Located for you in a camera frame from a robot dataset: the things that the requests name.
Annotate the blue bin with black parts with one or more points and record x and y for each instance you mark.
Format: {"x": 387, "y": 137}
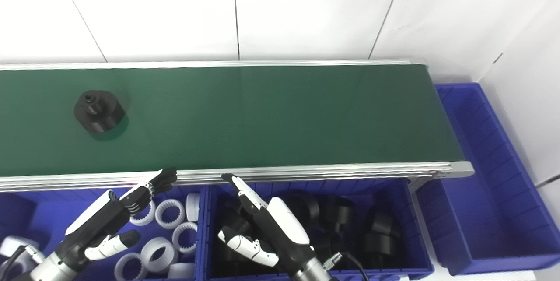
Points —
{"x": 350, "y": 268}

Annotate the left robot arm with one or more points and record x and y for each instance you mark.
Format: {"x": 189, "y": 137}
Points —
{"x": 48, "y": 268}

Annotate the empty large blue bin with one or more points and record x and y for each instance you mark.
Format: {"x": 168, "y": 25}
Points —
{"x": 490, "y": 193}

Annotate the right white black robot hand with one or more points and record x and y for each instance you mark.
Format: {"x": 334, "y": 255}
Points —
{"x": 284, "y": 224}

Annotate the blue bin with white rings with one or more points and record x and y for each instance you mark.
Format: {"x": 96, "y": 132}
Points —
{"x": 43, "y": 215}

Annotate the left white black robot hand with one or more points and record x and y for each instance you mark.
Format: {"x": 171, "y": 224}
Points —
{"x": 94, "y": 217}

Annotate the black cylindrical part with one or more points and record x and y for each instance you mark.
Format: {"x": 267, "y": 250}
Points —
{"x": 340, "y": 213}
{"x": 384, "y": 222}
{"x": 99, "y": 111}
{"x": 378, "y": 246}
{"x": 308, "y": 208}

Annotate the green conveyor belt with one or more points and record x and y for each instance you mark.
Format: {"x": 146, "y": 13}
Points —
{"x": 262, "y": 114}

